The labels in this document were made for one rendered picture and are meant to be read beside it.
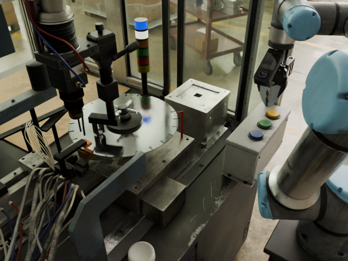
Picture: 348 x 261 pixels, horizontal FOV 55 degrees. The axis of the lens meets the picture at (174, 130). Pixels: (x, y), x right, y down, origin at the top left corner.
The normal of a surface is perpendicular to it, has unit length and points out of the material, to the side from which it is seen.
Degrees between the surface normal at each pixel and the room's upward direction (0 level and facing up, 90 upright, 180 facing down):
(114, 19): 90
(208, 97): 0
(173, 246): 0
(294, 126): 0
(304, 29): 91
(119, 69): 90
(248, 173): 90
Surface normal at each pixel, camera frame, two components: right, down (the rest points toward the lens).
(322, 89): -0.99, -0.10
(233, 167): -0.57, 0.49
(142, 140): 0.00, -0.80
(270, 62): -0.27, -0.47
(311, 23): -0.05, 0.61
